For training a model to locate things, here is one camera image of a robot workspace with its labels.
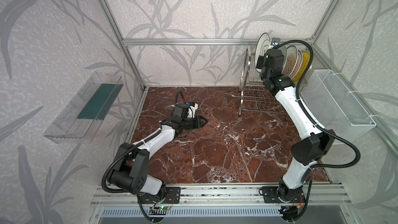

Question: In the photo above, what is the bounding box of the mint green flower plate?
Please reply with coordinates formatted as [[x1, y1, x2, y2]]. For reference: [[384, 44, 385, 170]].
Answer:
[[278, 45, 287, 58]]

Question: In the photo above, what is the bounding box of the orange sunburst plate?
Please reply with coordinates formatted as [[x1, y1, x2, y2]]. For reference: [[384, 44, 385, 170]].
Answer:
[[283, 45, 298, 76], [289, 50, 303, 81]]

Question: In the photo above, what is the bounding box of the yellow grid plate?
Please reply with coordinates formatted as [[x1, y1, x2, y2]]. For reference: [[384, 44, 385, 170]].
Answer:
[[293, 50, 311, 84]]

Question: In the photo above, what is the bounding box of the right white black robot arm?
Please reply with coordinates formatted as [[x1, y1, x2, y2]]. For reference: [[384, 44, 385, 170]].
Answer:
[[255, 48, 334, 198]]

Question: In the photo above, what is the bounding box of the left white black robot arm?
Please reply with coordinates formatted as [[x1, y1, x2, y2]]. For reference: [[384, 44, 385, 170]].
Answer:
[[101, 102, 208, 198]]

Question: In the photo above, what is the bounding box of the steel two-tier dish rack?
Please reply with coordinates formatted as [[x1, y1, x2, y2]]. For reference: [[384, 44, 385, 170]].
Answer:
[[238, 47, 313, 116]]

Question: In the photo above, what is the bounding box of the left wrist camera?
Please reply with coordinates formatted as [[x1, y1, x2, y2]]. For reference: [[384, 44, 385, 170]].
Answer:
[[187, 102, 199, 118]]

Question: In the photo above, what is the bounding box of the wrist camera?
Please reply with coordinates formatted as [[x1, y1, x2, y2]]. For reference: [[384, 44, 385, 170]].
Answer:
[[270, 37, 280, 48], [187, 102, 199, 118]]

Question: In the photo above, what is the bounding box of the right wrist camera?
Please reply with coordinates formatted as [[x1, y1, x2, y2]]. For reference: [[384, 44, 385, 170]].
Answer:
[[270, 37, 280, 48]]

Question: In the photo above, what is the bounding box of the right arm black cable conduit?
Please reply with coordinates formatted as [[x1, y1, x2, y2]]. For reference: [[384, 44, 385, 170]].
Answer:
[[276, 39, 362, 212]]

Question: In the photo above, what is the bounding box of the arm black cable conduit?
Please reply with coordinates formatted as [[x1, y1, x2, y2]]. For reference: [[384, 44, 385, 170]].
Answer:
[[276, 39, 362, 212], [101, 129, 162, 194]]

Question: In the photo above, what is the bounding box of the white wire mesh basket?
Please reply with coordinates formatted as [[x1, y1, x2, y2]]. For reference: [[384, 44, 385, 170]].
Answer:
[[301, 69, 376, 142]]

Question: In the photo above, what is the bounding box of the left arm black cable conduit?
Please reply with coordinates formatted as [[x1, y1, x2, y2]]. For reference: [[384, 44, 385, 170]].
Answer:
[[101, 129, 162, 194]]

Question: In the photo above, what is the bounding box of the clear plastic wall tray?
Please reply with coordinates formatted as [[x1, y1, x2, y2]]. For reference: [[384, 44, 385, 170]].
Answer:
[[44, 72, 124, 144]]

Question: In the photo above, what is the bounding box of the aluminium cage frame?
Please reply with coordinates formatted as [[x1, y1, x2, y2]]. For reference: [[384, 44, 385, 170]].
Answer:
[[86, 0, 398, 187]]

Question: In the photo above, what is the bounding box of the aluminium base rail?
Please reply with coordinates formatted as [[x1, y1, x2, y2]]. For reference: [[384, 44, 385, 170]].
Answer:
[[90, 182, 352, 207]]

